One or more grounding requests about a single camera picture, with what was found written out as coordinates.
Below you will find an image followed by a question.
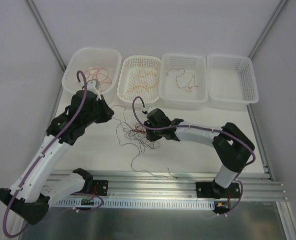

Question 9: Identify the red orange wire ball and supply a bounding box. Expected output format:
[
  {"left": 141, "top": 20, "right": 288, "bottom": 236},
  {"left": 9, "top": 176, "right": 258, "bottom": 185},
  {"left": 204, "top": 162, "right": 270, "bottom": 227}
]
[{"left": 111, "top": 104, "right": 161, "bottom": 155}]

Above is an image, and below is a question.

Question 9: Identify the dark red wire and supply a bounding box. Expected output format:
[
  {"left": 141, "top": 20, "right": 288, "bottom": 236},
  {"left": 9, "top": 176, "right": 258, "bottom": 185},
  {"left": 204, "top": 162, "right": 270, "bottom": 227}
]
[{"left": 166, "top": 67, "right": 200, "bottom": 93}]

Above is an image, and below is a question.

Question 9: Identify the orange wire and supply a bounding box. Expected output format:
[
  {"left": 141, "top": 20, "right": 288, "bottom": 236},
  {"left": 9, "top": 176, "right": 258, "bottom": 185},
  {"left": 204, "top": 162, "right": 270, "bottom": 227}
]
[
  {"left": 124, "top": 72, "right": 158, "bottom": 100},
  {"left": 134, "top": 63, "right": 161, "bottom": 88}
]

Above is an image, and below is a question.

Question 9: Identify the thin black wire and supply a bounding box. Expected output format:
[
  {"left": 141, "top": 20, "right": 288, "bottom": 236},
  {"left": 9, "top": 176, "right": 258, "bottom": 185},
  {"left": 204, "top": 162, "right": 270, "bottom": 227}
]
[{"left": 130, "top": 147, "right": 180, "bottom": 180}]

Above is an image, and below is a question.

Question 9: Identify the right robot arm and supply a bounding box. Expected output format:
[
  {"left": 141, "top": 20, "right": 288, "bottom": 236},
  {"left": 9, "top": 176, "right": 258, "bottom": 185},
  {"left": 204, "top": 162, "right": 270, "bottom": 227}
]
[{"left": 143, "top": 107, "right": 255, "bottom": 199}]

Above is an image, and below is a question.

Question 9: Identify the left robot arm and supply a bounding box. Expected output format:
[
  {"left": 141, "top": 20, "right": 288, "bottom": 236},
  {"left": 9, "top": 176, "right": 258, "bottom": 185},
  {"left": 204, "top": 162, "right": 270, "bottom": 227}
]
[{"left": 0, "top": 90, "right": 114, "bottom": 225}]

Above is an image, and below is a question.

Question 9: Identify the white solid plastic tub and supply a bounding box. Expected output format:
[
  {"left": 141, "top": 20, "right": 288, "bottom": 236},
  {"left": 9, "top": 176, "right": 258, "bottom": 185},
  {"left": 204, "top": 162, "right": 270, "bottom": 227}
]
[{"left": 61, "top": 47, "right": 122, "bottom": 103}]

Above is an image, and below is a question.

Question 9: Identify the white round-hole basket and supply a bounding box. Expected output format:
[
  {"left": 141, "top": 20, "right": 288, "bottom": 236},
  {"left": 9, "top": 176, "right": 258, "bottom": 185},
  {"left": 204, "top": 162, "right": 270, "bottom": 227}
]
[{"left": 117, "top": 55, "right": 161, "bottom": 107}]

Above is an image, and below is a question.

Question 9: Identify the white slotted basket middle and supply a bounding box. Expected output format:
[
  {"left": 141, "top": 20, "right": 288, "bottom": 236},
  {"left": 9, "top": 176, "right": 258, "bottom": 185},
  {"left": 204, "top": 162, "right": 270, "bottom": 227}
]
[{"left": 158, "top": 53, "right": 208, "bottom": 110}]

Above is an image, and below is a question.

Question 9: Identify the white slotted basket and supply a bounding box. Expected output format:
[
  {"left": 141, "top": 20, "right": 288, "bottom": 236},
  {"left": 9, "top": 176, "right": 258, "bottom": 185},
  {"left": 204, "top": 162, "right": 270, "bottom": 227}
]
[
  {"left": 207, "top": 54, "right": 259, "bottom": 110},
  {"left": 158, "top": 53, "right": 208, "bottom": 110}
]

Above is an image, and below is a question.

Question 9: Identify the white slotted basket right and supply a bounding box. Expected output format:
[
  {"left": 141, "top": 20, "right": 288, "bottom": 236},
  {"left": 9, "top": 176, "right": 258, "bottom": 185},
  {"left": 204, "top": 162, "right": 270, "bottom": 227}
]
[{"left": 207, "top": 54, "right": 259, "bottom": 110}]

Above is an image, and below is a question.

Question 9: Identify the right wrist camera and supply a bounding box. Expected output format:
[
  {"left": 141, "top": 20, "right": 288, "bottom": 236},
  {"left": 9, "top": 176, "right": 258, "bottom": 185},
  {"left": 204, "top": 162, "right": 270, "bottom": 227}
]
[{"left": 142, "top": 106, "right": 155, "bottom": 115}]

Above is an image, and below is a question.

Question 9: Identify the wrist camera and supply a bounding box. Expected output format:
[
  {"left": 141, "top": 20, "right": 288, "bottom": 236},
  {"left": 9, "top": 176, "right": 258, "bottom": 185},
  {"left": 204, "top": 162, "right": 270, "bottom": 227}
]
[
  {"left": 142, "top": 106, "right": 155, "bottom": 115},
  {"left": 86, "top": 79, "right": 100, "bottom": 97}
]

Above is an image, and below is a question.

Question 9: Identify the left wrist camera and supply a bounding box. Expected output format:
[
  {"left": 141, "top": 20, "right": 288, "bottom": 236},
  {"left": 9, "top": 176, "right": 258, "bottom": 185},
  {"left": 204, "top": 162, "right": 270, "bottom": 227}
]
[{"left": 86, "top": 79, "right": 100, "bottom": 97}]

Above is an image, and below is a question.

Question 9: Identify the red wire in tub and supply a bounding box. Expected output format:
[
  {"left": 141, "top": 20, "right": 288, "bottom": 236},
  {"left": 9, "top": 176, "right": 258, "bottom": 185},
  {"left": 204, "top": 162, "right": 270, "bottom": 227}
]
[{"left": 84, "top": 67, "right": 98, "bottom": 81}]

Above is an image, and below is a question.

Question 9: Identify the aluminium mounting rail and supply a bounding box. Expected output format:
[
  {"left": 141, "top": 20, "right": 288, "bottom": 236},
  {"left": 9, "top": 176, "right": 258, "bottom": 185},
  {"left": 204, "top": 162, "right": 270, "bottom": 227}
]
[{"left": 90, "top": 170, "right": 289, "bottom": 202}]

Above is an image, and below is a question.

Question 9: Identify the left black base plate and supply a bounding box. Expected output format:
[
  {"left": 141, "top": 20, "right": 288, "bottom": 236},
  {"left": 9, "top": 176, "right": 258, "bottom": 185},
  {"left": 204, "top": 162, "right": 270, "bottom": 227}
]
[{"left": 88, "top": 179, "right": 109, "bottom": 196}]

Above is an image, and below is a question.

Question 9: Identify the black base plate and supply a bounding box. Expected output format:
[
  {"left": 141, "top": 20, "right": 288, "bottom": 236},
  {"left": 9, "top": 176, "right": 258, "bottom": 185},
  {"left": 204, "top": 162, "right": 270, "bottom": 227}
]
[
  {"left": 88, "top": 179, "right": 109, "bottom": 196},
  {"left": 195, "top": 181, "right": 241, "bottom": 199}
]

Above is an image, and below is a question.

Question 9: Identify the left frame post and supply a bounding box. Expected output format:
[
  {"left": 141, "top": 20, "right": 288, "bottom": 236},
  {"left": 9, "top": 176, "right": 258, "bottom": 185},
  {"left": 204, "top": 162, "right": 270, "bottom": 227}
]
[{"left": 25, "top": 0, "right": 66, "bottom": 71}]

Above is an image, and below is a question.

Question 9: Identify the frame post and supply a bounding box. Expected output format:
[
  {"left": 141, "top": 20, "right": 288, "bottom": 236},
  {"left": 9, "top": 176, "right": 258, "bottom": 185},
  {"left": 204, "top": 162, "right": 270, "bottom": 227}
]
[
  {"left": 248, "top": 0, "right": 291, "bottom": 60},
  {"left": 25, "top": 0, "right": 66, "bottom": 71}
]

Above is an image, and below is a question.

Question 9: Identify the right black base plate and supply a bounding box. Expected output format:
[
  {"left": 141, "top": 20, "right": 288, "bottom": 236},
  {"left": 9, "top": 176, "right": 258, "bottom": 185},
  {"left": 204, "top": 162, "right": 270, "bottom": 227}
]
[{"left": 195, "top": 181, "right": 241, "bottom": 199}]

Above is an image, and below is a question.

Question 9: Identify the white slotted cable duct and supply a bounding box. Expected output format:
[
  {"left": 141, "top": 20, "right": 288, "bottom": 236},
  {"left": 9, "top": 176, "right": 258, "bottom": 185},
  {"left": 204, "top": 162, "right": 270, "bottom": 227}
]
[{"left": 55, "top": 196, "right": 215, "bottom": 211}]

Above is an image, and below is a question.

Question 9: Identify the right frame post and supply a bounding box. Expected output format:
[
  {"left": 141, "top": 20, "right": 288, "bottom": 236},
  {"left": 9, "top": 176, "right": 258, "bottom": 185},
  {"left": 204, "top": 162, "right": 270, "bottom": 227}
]
[{"left": 248, "top": 0, "right": 291, "bottom": 60}]

